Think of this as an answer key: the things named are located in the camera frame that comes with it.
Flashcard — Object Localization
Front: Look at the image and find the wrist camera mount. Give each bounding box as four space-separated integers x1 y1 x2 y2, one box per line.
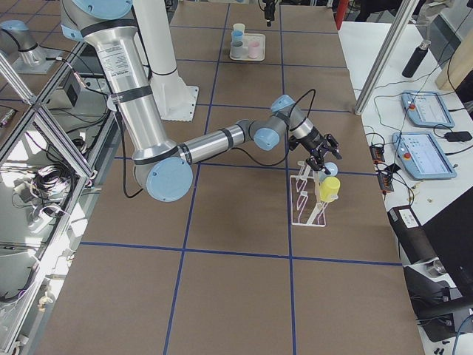
324 133 342 160

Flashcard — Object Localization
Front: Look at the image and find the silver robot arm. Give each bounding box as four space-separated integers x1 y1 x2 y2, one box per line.
61 1 339 203

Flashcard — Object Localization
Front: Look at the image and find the light blue cup front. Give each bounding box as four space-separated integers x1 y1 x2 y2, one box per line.
319 162 338 180

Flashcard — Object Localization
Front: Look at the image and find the blue teach pendant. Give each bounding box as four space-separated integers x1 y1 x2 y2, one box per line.
392 132 457 180
401 91 455 128

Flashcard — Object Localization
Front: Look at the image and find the light blue cup rear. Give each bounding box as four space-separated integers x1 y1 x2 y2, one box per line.
231 30 244 41

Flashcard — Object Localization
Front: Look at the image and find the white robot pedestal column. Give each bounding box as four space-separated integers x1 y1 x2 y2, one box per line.
107 0 199 122

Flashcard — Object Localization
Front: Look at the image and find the yellow plastic cup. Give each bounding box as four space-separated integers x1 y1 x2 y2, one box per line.
319 176 341 203

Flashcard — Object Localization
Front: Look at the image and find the light blue cup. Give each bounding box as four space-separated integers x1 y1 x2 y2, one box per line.
231 30 244 41
319 162 338 180

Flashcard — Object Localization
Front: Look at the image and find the white serving tray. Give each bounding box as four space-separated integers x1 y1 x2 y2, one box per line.
229 33 266 61

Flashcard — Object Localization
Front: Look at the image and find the black water bottle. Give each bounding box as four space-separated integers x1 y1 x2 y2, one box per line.
401 39 432 78

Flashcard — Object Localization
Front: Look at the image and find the pink plastic cup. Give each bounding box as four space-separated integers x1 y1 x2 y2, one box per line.
248 41 261 59

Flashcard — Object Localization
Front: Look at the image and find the black monitor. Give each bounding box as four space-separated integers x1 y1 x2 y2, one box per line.
423 189 473 295

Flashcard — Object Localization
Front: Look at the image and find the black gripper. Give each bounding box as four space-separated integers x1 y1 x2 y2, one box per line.
258 0 277 26
301 135 331 175

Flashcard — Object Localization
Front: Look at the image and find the near blue teach pendant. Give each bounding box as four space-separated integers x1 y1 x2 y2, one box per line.
392 132 457 180

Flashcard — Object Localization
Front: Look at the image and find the grey plastic cup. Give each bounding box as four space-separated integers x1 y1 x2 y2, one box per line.
230 40 245 59

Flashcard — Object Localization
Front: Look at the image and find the black power adapter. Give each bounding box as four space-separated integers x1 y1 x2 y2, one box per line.
444 131 472 142

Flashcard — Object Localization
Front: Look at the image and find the white wire cup rack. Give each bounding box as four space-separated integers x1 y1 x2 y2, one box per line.
290 160 336 227

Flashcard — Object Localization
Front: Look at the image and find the cream plastic cup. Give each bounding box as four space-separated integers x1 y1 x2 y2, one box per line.
233 23 245 33

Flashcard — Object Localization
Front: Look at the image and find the aluminium frame post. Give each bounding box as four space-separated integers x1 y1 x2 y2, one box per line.
354 0 418 115

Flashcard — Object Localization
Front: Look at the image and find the far blue teach pendant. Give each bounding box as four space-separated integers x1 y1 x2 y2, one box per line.
401 91 455 128

